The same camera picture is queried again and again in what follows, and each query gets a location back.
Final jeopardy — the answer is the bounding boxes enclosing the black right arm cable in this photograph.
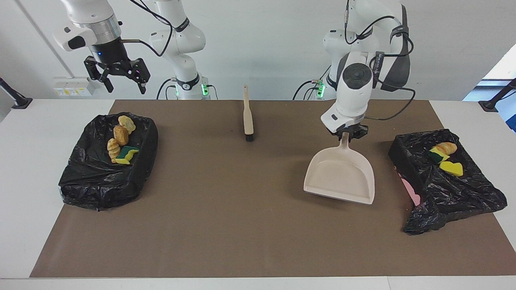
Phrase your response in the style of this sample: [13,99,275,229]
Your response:
[120,0,174,57]

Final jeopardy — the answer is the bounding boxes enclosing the pink bin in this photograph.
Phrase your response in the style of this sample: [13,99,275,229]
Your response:
[398,176,422,207]

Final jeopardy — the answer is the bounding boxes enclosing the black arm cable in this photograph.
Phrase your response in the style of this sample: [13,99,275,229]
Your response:
[344,0,416,121]
[120,0,174,57]

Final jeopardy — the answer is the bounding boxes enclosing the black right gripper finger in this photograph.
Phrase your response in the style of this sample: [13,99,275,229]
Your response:
[129,58,151,95]
[83,56,114,93]

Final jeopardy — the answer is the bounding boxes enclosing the notched yellow sponge piece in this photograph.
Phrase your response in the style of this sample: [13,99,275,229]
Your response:
[116,145,140,165]

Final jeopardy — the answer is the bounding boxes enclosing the white wall cable conduit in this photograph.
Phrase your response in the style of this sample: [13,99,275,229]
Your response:
[15,0,78,79]

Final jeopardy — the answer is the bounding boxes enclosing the curved yellow sponge piece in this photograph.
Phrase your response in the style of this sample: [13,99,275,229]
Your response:
[439,161,464,177]

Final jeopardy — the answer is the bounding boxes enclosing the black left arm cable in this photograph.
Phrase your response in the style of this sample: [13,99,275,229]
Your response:
[344,0,416,121]

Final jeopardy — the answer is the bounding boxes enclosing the beige hand brush black bristles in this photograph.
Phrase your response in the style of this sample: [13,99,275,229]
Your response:
[243,85,255,142]

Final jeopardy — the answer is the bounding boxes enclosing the black plastic trash bag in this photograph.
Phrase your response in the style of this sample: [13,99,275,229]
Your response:
[388,128,507,236]
[58,112,159,211]

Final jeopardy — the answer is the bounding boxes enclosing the black base cable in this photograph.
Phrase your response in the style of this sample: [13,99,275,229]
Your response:
[293,79,321,101]
[156,77,178,100]

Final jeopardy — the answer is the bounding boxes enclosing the black clamp stand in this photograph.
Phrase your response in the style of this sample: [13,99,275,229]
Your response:
[479,78,516,113]
[0,77,33,110]

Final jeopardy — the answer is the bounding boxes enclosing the brown oval toy bread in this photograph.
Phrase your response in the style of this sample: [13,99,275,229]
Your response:
[113,125,129,147]

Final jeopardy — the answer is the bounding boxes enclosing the beige plastic dustpan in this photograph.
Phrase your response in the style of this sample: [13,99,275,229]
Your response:
[303,132,375,205]

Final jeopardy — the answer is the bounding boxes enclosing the brown table mat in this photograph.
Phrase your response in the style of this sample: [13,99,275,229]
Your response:
[29,99,513,278]

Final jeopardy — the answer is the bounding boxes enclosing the pale lumpy toy bread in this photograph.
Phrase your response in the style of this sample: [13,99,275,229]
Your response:
[117,115,137,135]

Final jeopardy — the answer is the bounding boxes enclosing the white wall socket box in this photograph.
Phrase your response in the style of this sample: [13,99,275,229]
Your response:
[53,76,97,97]

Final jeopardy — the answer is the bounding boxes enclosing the wedge yellow sponge piece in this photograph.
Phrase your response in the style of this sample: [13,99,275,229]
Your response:
[428,147,450,163]

